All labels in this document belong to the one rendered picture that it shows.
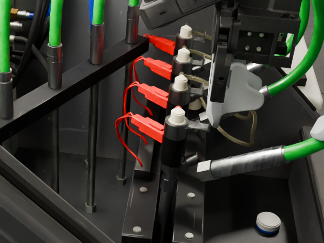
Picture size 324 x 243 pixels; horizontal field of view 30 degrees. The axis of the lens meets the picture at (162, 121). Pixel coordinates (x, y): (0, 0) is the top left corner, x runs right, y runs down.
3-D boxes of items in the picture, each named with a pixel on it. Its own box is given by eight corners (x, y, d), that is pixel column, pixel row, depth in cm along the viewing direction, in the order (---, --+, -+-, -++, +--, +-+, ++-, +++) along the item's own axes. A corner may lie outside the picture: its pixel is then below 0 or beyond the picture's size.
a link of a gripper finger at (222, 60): (223, 110, 63) (236, 32, 58) (209, 108, 63) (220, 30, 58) (223, 88, 67) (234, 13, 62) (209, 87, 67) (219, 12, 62)
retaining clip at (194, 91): (203, 90, 77) (204, 81, 77) (202, 97, 76) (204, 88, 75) (177, 87, 77) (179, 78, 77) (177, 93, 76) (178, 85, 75)
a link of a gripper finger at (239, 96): (257, 145, 67) (272, 70, 62) (204, 139, 67) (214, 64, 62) (255, 129, 69) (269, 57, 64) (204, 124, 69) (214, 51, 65)
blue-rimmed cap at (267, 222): (280, 235, 98) (282, 228, 97) (255, 232, 98) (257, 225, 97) (278, 219, 101) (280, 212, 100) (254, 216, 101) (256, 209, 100)
